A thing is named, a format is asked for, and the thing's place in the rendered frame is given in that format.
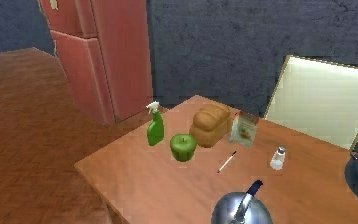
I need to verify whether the green spray bottle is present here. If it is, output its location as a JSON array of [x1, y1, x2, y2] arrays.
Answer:
[[145, 100, 166, 147]]

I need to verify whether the brown bread loaf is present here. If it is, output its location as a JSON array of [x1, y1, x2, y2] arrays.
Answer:
[[188, 103, 234, 149]]

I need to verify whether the green apple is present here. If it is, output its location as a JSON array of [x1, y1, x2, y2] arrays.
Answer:
[[169, 133, 198, 163]]

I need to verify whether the pale printed food packet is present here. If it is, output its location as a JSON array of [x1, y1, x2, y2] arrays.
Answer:
[[229, 111, 260, 150]]

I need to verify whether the white pen with black cap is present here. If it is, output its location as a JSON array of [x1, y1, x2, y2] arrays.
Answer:
[[216, 150, 238, 174]]

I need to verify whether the brown wooden table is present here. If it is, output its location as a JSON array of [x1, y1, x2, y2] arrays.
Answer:
[[73, 94, 358, 224]]

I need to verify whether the red fridge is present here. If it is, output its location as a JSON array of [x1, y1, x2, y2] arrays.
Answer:
[[37, 0, 154, 126]]

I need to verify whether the clear salt shaker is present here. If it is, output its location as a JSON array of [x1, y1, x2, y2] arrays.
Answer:
[[269, 146, 287, 171]]

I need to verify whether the silver kettle with dark handle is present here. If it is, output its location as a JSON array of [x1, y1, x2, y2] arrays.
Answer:
[[210, 179, 274, 224]]

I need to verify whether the cream chair with wooden frame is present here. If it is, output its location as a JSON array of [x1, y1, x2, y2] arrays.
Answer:
[[263, 54, 358, 153]]

